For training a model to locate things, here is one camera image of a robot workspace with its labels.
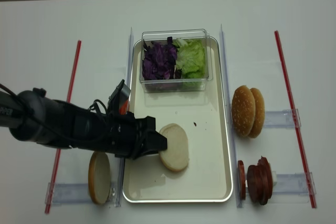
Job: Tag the white metal tray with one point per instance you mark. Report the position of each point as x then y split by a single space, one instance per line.
193 122

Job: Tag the green lettuce leaves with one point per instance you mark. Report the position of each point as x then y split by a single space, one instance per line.
190 58

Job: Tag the front red meat slice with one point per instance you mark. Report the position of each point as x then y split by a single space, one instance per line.
242 179

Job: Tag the sesame bun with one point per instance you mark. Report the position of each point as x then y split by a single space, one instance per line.
243 111
259 113

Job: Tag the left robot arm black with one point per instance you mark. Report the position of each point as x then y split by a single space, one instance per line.
32 117

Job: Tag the purple cabbage leaves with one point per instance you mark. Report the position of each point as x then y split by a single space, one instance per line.
159 61

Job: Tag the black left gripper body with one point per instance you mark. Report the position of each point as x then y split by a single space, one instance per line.
126 134

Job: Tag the stacked brown meat patties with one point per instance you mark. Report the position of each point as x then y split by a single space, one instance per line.
260 181

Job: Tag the right red strip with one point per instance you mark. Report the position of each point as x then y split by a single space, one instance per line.
304 160

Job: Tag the clear bun pusher track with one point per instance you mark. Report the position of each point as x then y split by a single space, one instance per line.
285 119

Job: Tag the bun bottom in rack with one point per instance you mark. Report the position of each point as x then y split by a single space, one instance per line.
99 177

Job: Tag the clear left lower pusher track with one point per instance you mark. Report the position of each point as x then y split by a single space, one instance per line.
62 193

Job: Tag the rear sesame bun top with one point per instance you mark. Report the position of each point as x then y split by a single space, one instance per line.
259 113

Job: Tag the right clear divider rail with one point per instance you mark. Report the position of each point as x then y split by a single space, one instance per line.
228 114

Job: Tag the front sesame bun top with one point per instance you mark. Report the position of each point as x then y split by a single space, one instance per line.
243 111

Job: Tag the clear meat pusher track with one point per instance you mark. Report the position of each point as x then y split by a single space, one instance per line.
293 184

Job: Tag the clear plastic salad container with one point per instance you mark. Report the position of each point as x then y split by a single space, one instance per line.
181 84

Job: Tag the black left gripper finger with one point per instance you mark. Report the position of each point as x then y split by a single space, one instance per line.
153 143

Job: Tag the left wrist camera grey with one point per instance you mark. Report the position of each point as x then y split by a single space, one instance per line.
119 100

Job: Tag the white bun bottom half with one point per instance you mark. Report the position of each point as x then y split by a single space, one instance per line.
176 156

